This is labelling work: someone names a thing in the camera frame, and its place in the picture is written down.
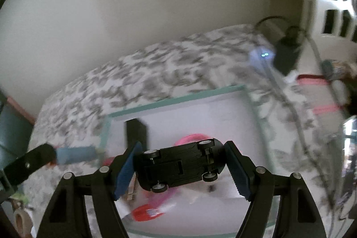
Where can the smartphone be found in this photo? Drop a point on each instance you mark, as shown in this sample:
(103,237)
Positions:
(351,129)

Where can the wooden bed frame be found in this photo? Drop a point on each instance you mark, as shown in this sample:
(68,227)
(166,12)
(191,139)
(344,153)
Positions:
(22,112)

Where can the light blue case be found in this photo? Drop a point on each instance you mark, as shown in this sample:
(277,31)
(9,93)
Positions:
(75,155)

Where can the teal rimmed white tray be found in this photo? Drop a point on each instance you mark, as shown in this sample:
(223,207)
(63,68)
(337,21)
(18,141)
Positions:
(195,115)

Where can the round teal badge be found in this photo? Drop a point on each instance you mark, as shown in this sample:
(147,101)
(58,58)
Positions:
(327,66)

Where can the tape roll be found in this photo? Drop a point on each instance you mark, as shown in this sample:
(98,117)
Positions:
(16,224)

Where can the red plastic toy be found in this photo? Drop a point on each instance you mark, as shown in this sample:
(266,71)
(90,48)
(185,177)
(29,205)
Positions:
(142,213)

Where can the pink strip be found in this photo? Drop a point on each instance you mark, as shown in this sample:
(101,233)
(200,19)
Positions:
(329,109)

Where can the black square adapter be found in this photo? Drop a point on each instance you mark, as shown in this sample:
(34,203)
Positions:
(135,133)

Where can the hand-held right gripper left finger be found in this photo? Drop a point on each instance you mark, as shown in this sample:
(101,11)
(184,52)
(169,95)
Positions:
(127,171)

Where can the grey floral blanket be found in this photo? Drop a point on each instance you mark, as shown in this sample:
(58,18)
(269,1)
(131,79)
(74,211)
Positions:
(167,68)

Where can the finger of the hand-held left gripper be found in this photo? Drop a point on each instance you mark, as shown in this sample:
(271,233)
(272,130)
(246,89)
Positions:
(30,162)

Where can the black toy car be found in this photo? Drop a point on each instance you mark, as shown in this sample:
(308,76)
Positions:
(178,165)

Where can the red lace ribbon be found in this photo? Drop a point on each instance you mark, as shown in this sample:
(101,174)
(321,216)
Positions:
(312,79)

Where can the pink headband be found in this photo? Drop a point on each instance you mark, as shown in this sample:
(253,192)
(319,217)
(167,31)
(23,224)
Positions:
(189,141)

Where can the black plug charger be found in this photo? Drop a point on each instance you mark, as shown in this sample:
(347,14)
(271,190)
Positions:
(287,56)

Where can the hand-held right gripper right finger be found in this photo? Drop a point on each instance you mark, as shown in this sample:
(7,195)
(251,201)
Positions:
(238,171)

